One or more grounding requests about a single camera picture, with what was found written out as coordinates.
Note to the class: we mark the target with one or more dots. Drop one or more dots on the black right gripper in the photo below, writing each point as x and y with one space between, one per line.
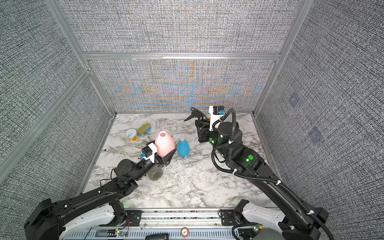
204 135

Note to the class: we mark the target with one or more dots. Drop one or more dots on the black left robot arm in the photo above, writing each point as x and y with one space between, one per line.
99 207

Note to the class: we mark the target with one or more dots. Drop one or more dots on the gold rectangular tin can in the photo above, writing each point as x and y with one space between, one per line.
144 129

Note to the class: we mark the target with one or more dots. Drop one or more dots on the pink plastic spray bottle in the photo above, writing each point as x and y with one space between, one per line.
164 144

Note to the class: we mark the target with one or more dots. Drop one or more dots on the blue plastic spray bottle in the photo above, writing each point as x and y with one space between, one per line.
183 148

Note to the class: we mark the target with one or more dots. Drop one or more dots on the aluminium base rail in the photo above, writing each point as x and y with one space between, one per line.
185 224

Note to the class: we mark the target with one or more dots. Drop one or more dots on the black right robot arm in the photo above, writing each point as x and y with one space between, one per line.
258 171

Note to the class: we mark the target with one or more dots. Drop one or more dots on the black spray nozzle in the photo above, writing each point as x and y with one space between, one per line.
195 113

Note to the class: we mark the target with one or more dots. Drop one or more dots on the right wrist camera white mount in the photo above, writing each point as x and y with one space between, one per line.
216 113

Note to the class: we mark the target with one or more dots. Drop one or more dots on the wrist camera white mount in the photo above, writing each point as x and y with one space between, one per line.
216 113
149 152

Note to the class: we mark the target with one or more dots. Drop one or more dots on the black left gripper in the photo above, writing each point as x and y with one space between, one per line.
164 161

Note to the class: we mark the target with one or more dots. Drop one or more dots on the grey translucent bottle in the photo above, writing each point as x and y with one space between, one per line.
155 173

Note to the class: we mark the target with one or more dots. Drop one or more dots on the round white-lid can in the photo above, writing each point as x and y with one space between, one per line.
132 135

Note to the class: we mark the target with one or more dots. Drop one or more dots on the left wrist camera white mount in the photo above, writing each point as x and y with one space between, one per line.
149 152

